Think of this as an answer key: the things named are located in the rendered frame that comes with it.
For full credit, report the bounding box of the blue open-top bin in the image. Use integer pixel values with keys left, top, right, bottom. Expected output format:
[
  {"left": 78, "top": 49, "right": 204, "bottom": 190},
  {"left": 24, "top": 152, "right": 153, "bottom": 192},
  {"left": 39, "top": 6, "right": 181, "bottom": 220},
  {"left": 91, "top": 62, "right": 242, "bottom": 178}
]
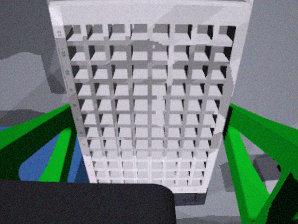
[{"left": 19, "top": 133, "right": 90, "bottom": 183}]

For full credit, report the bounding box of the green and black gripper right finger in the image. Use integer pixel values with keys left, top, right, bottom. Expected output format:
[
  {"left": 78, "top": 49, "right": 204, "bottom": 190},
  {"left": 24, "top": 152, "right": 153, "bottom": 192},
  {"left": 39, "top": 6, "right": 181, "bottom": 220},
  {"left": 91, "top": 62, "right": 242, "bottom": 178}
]
[{"left": 222, "top": 103, "right": 298, "bottom": 224}]

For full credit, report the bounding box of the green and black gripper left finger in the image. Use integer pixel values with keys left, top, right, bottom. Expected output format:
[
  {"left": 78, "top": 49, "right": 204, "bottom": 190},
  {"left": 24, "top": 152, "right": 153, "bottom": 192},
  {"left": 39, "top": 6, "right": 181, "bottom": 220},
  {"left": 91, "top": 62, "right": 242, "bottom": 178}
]
[{"left": 0, "top": 104, "right": 77, "bottom": 182}]

